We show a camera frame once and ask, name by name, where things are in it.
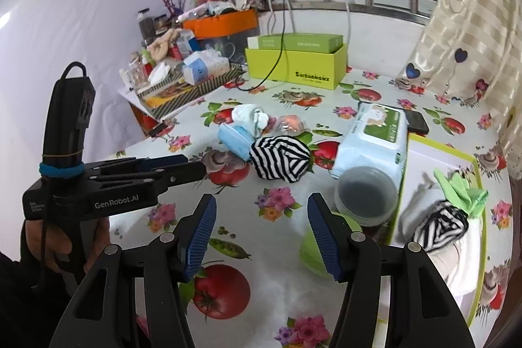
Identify clear snack packet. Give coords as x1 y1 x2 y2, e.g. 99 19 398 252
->
274 115 307 135

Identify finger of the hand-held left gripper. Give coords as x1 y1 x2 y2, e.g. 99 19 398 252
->
85 154 189 176
90 162 208 194

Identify black phone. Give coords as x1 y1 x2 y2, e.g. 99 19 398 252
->
393 107 430 135

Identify wet wipes pack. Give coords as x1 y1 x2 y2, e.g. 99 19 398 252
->
330 102 409 186

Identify cream curtain with hearts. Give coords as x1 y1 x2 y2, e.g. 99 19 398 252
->
395 0 522 179

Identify green towel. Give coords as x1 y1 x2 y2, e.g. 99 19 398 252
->
433 168 489 218

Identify black white striped sock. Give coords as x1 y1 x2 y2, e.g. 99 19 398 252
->
249 135 313 184
413 199 469 254

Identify white and blue sock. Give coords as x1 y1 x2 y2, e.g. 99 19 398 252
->
232 104 270 137

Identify white looped cables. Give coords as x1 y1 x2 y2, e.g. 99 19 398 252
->
266 0 297 36

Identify clear jar with dark lid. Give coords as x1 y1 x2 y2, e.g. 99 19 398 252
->
334 166 398 228

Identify lime green box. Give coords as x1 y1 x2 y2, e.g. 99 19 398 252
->
245 43 347 90

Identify blue white tissue box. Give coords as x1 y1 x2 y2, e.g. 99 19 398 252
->
182 50 231 85

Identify dark glass jar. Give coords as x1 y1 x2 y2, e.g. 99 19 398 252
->
136 9 152 41

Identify orange box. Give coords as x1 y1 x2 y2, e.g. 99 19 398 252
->
182 9 260 39

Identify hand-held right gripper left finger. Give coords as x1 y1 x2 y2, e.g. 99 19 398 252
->
57 193 218 348

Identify light blue sock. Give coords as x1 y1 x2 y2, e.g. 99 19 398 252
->
217 124 255 161

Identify black printed box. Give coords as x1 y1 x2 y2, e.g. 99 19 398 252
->
199 33 249 63

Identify white cable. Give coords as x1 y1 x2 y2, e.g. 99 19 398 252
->
336 0 352 67

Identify floral tablecloth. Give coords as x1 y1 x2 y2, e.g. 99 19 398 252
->
110 67 516 348

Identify black cable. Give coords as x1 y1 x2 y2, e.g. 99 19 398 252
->
238 0 292 93

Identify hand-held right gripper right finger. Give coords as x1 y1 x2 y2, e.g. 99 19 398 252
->
307 192 476 348

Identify green flat box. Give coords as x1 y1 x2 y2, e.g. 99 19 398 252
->
247 33 344 54

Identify beige plush toy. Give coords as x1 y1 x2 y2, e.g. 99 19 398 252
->
147 29 183 63

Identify white towel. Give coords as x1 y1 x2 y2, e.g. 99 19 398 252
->
428 219 484 295

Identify person's left hand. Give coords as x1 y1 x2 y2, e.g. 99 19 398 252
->
22 215 112 276

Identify green round container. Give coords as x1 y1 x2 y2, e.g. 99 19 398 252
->
299 211 363 279

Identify striped tray box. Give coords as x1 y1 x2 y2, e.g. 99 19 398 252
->
136 65 247 120

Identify white tissue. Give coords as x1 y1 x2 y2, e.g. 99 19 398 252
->
147 62 170 84

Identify white box with green rim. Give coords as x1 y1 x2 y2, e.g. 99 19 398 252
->
385 133 488 328

